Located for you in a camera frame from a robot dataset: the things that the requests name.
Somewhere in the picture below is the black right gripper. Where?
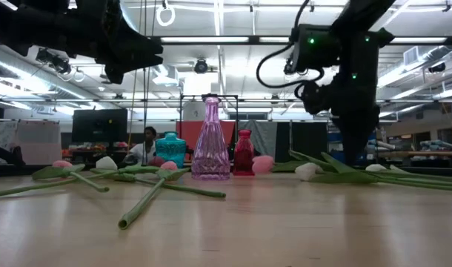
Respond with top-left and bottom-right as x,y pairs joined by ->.
302,62 -> 381,166

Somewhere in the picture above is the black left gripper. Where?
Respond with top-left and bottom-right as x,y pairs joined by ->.
72,0 -> 164,85

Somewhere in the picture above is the white artificial tulip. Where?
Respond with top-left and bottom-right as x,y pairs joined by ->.
89,156 -> 227,199
365,163 -> 452,185
294,151 -> 452,193

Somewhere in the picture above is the pink artificial tulip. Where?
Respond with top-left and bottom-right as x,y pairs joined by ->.
117,160 -> 192,230
251,154 -> 276,175
32,159 -> 110,193

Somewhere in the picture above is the dark red artificial tulip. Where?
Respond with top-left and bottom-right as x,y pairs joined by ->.
0,155 -> 167,200

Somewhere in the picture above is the teal glass vase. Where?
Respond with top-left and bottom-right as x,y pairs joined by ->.
155,131 -> 187,170

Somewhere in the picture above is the red glass vase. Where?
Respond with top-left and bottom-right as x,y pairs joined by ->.
232,129 -> 256,177

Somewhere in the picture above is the purple glass vase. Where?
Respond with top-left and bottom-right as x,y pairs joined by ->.
190,95 -> 231,182

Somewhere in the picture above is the black curtain panel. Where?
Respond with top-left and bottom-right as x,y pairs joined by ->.
276,121 -> 329,162

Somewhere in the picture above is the black monitor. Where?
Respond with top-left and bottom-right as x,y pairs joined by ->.
71,108 -> 128,144

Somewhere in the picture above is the grey cloth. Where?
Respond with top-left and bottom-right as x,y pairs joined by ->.
237,120 -> 278,156

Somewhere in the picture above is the red panel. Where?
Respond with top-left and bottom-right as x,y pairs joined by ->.
176,120 -> 236,151

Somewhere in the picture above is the person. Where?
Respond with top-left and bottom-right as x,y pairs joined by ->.
122,126 -> 159,166

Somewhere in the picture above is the white ceiling air vent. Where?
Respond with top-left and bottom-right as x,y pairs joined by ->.
402,45 -> 422,67

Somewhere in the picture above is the white board panel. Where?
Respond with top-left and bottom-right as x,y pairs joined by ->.
0,120 -> 62,166

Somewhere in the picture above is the white hanging ring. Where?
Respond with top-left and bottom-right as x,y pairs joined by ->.
156,3 -> 176,27

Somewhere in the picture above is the black ceiling camera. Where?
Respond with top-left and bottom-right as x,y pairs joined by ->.
193,58 -> 209,74

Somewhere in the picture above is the black stand frame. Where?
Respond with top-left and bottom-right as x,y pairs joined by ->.
179,94 -> 239,149

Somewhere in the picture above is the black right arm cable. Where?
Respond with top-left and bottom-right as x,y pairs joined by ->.
255,43 -> 325,90

